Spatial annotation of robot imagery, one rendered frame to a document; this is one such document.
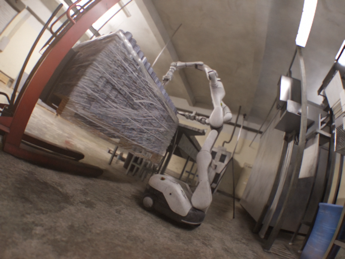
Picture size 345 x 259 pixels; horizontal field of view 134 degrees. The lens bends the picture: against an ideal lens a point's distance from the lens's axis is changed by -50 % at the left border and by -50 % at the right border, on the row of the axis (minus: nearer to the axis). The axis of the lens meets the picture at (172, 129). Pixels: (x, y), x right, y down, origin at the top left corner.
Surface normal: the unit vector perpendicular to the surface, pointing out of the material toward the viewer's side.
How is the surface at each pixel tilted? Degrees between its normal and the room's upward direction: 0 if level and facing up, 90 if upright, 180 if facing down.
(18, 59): 90
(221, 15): 180
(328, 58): 180
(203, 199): 90
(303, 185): 90
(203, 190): 90
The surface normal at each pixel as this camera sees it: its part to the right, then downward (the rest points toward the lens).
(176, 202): -0.29, -0.34
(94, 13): 0.86, 0.28
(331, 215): -0.90, -0.40
